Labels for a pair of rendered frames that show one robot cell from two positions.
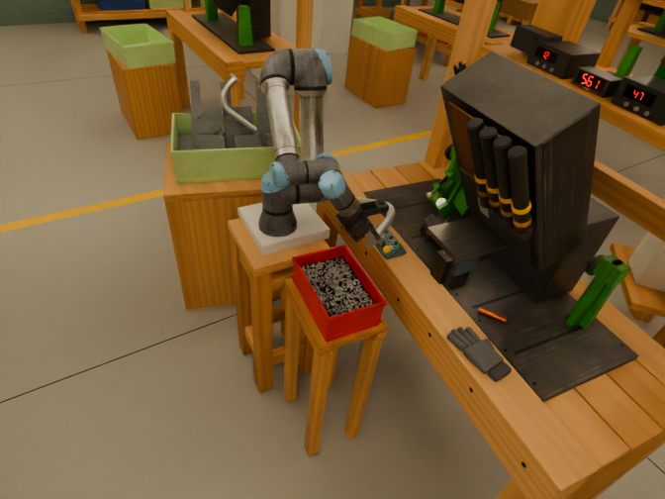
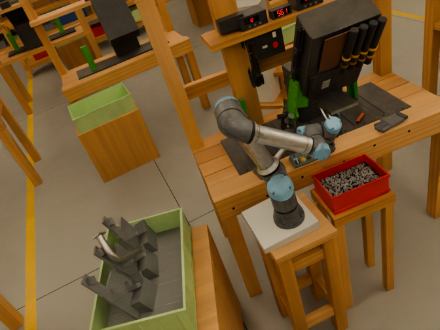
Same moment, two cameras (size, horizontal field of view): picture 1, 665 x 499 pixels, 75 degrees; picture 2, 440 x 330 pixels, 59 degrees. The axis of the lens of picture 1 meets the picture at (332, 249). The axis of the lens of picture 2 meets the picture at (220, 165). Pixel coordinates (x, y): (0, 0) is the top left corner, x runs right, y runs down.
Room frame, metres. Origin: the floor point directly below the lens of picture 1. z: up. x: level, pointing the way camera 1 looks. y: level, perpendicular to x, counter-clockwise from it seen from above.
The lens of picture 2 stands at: (1.04, 1.55, 2.27)
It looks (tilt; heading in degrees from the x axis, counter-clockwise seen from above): 36 degrees down; 294
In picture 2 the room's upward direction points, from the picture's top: 19 degrees counter-clockwise
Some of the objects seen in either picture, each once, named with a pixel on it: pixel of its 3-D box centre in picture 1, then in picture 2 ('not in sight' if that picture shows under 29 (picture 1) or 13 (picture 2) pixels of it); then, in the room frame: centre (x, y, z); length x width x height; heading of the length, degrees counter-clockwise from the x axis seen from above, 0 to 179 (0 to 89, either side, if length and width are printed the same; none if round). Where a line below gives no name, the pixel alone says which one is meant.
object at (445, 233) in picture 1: (488, 233); (327, 95); (1.16, -0.51, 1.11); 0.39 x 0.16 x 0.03; 119
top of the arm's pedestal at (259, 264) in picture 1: (277, 238); (291, 226); (1.36, 0.23, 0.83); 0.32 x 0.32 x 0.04; 32
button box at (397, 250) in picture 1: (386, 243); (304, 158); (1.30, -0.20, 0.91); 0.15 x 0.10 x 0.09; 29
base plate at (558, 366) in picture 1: (476, 261); (311, 125); (1.28, -0.56, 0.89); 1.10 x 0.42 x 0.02; 29
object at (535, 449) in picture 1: (412, 291); (334, 156); (1.15, -0.31, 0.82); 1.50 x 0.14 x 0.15; 29
